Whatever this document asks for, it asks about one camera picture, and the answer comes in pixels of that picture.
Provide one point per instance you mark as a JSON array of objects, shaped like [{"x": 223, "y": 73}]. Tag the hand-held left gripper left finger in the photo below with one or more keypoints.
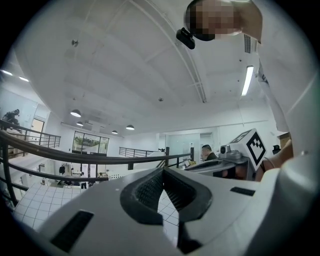
[{"x": 105, "y": 212}]

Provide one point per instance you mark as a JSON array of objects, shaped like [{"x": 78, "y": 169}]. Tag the black head camera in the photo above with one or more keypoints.
[{"x": 186, "y": 37}]

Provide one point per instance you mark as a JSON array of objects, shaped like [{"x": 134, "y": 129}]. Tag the person's white shirt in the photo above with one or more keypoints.
[{"x": 287, "y": 62}]

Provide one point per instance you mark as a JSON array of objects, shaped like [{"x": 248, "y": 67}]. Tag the white plastic laundry basket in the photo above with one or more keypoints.
[{"x": 116, "y": 175}]

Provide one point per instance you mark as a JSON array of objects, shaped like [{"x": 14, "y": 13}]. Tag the black pendant lamp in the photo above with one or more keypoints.
[
  {"x": 114, "y": 131},
  {"x": 79, "y": 123},
  {"x": 130, "y": 127},
  {"x": 75, "y": 113}
]

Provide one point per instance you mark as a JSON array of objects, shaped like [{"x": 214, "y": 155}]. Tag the white grid tablecloth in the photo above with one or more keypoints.
[{"x": 45, "y": 200}]

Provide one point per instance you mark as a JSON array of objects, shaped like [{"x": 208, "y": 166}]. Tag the ceiling air vent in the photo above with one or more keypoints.
[{"x": 247, "y": 43}]

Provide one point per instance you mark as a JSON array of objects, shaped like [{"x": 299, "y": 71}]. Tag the person's right forearm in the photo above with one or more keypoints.
[{"x": 282, "y": 155}]

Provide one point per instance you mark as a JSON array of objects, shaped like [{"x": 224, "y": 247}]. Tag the black robot figure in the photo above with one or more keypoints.
[{"x": 11, "y": 117}]

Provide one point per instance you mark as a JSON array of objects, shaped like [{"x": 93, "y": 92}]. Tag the person's head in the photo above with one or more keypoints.
[{"x": 215, "y": 17}]

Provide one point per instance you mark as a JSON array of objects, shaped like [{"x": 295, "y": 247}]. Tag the black curved railing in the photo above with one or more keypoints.
[{"x": 75, "y": 157}]

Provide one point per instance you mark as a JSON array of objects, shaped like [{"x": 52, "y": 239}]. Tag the dark framed window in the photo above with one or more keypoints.
[{"x": 90, "y": 142}]

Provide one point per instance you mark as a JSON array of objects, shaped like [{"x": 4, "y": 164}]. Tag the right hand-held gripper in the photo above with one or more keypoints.
[{"x": 255, "y": 147}]

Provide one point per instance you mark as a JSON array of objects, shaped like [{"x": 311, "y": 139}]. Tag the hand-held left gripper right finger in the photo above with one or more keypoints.
[{"x": 220, "y": 200}]

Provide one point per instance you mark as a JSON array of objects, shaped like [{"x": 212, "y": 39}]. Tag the long ceiling light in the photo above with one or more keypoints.
[{"x": 247, "y": 80}]

